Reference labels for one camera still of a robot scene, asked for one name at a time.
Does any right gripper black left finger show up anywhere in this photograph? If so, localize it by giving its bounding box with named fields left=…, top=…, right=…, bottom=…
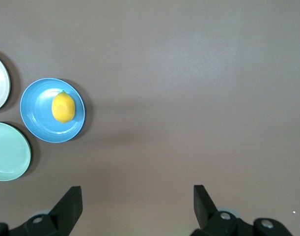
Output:
left=9, top=185, right=82, bottom=236

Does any yellow lemon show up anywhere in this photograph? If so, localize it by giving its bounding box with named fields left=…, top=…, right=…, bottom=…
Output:
left=51, top=90, right=76, bottom=124

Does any green plate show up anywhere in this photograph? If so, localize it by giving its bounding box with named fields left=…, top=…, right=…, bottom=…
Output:
left=0, top=121, right=32, bottom=182

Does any blue plate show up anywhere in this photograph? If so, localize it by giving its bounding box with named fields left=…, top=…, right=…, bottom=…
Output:
left=19, top=77, right=86, bottom=144

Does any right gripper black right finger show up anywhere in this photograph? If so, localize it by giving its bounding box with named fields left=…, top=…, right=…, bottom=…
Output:
left=191, top=184, right=239, bottom=236

